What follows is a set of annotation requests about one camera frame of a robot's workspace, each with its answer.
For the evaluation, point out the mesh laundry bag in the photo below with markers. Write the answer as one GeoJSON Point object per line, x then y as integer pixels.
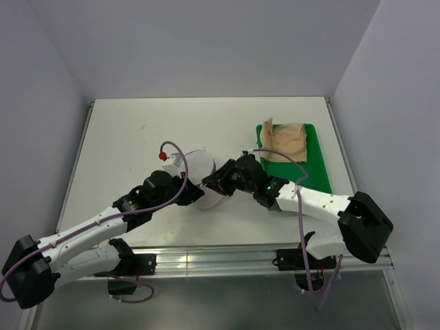
{"type": "Point", "coordinates": [200, 165]}

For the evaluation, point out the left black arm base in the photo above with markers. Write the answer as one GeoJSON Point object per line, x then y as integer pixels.
{"type": "Point", "coordinates": [141, 265]}

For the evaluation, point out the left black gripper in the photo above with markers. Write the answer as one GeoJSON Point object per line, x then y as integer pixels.
{"type": "Point", "coordinates": [191, 194]}

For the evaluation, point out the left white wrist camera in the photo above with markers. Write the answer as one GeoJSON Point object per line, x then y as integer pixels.
{"type": "Point", "coordinates": [171, 163]}

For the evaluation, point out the beige bra in tray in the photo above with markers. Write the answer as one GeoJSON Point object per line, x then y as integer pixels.
{"type": "Point", "coordinates": [289, 139]}

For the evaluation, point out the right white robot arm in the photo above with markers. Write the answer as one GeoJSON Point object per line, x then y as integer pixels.
{"type": "Point", "coordinates": [357, 225]}

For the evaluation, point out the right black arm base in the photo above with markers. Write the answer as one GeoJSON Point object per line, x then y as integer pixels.
{"type": "Point", "coordinates": [292, 260]}

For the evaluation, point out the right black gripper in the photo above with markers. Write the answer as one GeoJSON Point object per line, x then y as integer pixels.
{"type": "Point", "coordinates": [220, 178]}

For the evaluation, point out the aluminium frame rail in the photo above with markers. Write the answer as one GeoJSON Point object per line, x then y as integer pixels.
{"type": "Point", "coordinates": [231, 287]}

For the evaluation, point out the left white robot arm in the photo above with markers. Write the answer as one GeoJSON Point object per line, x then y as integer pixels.
{"type": "Point", "coordinates": [35, 268]}

